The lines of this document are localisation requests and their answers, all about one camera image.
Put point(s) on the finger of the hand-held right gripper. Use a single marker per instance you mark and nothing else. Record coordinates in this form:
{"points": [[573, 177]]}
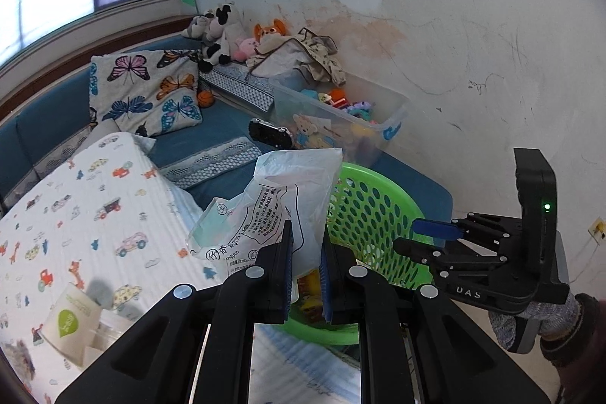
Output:
{"points": [[449, 259], [435, 228]]}

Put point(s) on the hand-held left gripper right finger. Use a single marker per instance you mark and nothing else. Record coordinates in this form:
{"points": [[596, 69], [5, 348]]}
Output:
{"points": [[325, 285]]}

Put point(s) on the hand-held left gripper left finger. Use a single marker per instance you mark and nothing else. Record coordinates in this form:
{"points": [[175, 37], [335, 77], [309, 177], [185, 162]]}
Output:
{"points": [[285, 276]]}

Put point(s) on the green plastic mesh basket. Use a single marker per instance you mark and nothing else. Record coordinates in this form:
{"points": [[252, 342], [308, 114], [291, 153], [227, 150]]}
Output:
{"points": [[374, 214]]}

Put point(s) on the clear printed plastic wrapper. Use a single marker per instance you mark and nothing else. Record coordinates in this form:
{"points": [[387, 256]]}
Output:
{"points": [[279, 195]]}

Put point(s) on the white paper cup green leaf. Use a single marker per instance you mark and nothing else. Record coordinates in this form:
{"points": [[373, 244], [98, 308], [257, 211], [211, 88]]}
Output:
{"points": [[71, 323]]}

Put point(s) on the clear plastic storage box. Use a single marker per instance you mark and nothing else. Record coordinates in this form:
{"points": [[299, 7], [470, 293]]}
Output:
{"points": [[378, 134]]}

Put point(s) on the black game console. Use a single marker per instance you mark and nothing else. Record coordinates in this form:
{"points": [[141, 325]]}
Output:
{"points": [[270, 133]]}

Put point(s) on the pile of small toys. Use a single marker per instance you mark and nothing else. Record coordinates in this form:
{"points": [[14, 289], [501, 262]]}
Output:
{"points": [[345, 103]]}

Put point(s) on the blue sofa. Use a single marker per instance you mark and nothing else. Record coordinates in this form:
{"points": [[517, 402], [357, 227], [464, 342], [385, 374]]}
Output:
{"points": [[222, 124]]}

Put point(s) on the blue patterned cushion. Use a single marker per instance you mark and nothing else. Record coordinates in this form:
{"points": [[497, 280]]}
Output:
{"points": [[241, 89]]}

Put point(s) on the small orange ball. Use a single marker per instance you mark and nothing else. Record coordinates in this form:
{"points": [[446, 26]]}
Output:
{"points": [[205, 99]]}

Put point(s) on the beige cloth pile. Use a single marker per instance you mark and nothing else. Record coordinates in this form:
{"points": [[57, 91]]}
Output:
{"points": [[303, 56]]}

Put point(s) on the pink plush toy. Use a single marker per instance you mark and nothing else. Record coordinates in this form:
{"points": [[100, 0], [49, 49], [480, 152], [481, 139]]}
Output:
{"points": [[245, 49]]}

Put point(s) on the large butterfly print pillow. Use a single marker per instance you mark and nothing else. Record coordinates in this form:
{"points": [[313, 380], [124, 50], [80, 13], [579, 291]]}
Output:
{"points": [[142, 91]]}

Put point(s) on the orange fox plush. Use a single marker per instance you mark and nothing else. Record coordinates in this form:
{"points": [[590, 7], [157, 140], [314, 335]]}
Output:
{"points": [[271, 32]]}

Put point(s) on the black and white cow plush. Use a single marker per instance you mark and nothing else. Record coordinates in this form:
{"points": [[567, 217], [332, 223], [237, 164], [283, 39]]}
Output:
{"points": [[225, 35]]}

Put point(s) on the grey plush toy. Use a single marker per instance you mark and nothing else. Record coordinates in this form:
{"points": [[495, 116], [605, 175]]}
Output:
{"points": [[196, 27]]}

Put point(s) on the wall socket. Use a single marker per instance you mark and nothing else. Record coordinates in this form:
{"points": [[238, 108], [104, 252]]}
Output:
{"points": [[597, 228]]}

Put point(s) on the wooden wall ledge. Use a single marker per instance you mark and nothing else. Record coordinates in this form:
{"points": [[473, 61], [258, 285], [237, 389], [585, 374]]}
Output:
{"points": [[71, 58]]}

